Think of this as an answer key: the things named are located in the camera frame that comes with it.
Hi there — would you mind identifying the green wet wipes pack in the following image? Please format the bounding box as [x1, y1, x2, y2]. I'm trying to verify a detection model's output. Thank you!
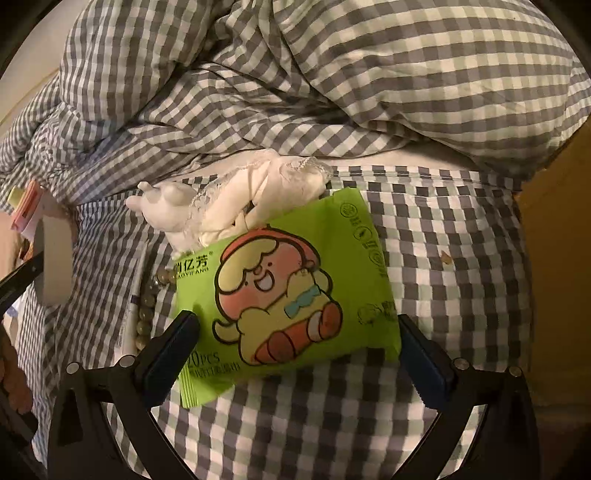
[173, 187, 402, 409]

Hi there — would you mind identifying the white lace cloth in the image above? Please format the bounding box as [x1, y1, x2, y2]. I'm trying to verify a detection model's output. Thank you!
[126, 154, 334, 252]

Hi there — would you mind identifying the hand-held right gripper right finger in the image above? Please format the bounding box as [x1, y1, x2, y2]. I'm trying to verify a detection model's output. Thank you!
[397, 314, 541, 480]

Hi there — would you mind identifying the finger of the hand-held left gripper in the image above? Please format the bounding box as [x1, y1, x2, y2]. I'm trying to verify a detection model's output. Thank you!
[0, 251, 45, 315]

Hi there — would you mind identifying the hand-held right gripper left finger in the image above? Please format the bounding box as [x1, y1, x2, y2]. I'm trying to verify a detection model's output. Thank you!
[46, 310, 201, 480]

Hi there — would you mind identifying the pink drinking bottle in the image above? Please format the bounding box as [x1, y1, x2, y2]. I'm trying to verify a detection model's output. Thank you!
[9, 180, 80, 306]

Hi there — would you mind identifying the grey checked bed sheet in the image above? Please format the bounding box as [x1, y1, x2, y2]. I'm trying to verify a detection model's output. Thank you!
[0, 157, 536, 480]

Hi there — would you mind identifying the grey checked duvet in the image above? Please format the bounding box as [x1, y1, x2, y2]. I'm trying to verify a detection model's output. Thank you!
[0, 0, 591, 217]

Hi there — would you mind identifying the person's left hand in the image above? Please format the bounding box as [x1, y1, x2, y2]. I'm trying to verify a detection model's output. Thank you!
[0, 323, 34, 416]

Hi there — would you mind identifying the green bead bracelet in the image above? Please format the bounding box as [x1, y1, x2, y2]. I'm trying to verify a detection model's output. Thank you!
[134, 270, 178, 356]

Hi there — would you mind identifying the cardboard box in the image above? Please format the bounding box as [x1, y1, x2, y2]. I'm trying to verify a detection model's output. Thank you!
[515, 134, 591, 416]

